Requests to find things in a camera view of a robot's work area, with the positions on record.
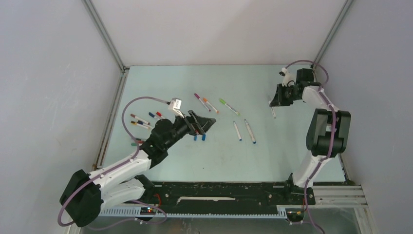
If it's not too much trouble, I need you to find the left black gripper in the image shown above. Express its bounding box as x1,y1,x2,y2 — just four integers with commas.
163,110,215,150

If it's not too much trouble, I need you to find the light blue marker body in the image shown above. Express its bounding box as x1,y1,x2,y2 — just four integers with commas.
233,121,242,141

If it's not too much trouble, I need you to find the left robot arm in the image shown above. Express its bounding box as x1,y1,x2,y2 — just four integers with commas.
59,110,216,227

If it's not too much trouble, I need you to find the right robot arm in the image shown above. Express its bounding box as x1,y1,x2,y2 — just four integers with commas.
269,68,351,204

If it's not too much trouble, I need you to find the orange cap marker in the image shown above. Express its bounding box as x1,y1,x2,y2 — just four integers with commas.
203,98,219,114

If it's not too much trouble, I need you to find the green cap marker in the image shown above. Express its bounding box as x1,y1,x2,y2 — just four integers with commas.
219,98,240,116

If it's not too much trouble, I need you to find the purple cap marker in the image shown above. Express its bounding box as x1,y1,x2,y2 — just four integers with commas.
194,93,211,112

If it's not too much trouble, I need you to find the red cap marker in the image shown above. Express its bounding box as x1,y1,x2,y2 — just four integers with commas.
156,112,165,119

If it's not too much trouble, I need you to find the dark blue cap marker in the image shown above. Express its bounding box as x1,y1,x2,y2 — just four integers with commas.
148,112,159,120

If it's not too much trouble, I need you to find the yellow black marker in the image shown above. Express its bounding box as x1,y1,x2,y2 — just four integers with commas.
131,121,153,130

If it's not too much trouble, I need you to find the green red marker cluster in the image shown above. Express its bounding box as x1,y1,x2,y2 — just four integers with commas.
131,138,146,146

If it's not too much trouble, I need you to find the brown cap marker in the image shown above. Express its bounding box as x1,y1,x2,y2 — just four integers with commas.
130,114,150,125

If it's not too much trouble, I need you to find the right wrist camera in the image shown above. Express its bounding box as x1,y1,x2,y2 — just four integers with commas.
279,68,296,87

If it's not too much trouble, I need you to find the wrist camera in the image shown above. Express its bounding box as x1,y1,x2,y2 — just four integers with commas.
168,97,184,117
279,68,296,87

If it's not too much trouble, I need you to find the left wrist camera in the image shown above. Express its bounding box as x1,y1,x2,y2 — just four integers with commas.
168,97,184,117

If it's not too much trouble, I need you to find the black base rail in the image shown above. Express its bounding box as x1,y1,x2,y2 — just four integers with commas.
140,182,316,215

